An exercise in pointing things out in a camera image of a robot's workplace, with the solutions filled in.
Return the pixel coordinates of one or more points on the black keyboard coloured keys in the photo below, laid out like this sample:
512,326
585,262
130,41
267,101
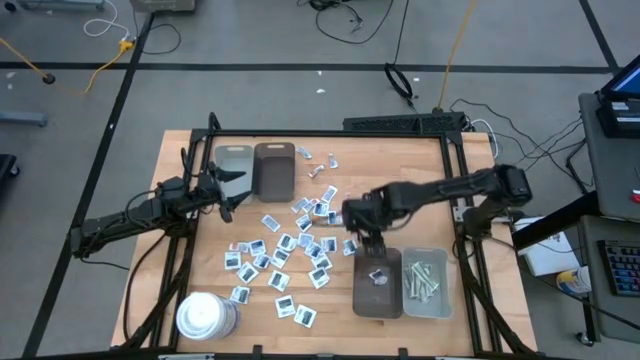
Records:
622,267

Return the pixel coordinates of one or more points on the grey floor stand foot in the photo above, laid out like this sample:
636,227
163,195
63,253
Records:
22,118

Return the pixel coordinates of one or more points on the black caster base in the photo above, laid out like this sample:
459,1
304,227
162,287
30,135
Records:
6,170

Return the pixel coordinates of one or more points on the grey equipment base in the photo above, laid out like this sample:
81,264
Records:
60,4

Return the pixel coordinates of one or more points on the desk caster wheel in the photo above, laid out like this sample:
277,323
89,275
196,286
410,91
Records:
582,338

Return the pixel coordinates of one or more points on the grey desk with keyboard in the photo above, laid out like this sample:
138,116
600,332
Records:
610,315

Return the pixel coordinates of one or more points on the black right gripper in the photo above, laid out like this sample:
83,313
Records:
367,212

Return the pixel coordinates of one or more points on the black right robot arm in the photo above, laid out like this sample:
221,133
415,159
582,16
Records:
450,187

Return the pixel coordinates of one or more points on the grey equipment box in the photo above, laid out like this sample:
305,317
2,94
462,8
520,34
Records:
162,4

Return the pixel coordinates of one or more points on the black diagonal beam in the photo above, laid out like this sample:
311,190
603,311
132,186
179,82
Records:
555,222

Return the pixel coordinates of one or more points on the black perforated metal bar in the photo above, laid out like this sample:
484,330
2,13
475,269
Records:
400,123

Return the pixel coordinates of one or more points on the small red object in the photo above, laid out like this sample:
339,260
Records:
636,196

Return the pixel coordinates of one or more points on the small silver foil packet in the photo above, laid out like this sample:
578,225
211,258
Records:
316,171
332,161
303,152

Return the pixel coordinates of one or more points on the black label printer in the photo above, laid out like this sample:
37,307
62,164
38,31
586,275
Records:
620,117

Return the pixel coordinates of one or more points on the white box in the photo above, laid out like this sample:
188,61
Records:
547,255

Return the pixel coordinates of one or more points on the white wipes canister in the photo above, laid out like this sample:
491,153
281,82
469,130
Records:
205,316

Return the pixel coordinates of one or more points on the light grey plastic bin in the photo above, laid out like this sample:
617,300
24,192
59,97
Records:
445,282
235,160

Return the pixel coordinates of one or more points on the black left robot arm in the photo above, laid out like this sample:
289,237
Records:
125,220

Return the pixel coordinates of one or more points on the laptop screen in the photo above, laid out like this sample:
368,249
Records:
625,80

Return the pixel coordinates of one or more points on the wipes tub yellow label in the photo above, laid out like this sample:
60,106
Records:
574,281

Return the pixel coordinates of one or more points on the brown translucent plastic bin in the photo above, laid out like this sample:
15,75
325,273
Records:
377,302
274,172

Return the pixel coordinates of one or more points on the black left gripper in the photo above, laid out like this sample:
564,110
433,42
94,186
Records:
207,192

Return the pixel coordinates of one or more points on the grey desk with printer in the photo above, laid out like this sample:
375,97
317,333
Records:
610,170

